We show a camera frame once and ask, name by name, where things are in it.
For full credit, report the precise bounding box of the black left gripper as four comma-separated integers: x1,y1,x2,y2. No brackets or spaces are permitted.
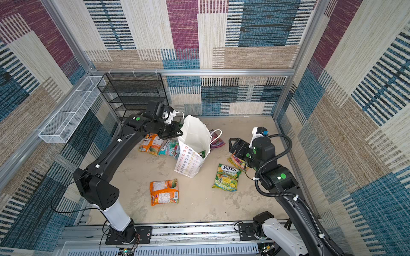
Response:
154,122,184,140

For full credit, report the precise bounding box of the orange Fox's fruits candy bag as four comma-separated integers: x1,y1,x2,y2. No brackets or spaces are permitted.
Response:
227,155,247,171

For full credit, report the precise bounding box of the black corrugated cable conduit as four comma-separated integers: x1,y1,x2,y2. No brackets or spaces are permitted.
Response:
243,133,347,256

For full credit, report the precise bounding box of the white paper bag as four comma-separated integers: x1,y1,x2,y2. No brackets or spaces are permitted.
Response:
175,115,222,178

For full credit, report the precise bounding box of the orange snack bag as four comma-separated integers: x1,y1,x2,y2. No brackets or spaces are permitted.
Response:
138,134,164,156
149,179,179,207

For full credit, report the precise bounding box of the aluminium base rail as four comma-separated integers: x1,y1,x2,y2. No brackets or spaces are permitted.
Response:
54,220,321,256

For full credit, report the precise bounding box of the orange snack bag far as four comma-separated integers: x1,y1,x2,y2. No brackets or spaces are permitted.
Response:
138,134,164,156

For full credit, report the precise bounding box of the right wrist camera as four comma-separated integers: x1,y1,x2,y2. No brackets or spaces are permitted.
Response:
249,127,269,148

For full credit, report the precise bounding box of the purple candy bag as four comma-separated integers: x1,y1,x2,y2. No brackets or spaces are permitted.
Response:
210,130,225,150

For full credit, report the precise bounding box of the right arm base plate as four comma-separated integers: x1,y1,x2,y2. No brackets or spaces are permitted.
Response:
236,222,271,241

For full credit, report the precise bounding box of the teal candy bag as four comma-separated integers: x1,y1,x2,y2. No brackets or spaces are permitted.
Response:
158,139,180,159

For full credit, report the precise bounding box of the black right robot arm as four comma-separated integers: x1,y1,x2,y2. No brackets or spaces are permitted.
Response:
228,135,345,256

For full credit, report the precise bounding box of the black wire shelf rack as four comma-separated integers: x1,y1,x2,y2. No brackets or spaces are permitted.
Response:
97,73,169,120

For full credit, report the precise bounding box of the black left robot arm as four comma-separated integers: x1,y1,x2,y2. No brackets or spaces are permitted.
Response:
73,112,183,244

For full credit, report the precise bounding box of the orange snack bag near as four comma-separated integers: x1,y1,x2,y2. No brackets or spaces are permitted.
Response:
149,179,179,207

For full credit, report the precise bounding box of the white wire mesh basket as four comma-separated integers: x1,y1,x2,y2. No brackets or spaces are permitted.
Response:
38,76,102,144

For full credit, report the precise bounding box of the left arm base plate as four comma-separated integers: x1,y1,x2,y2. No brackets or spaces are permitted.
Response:
105,226,153,245

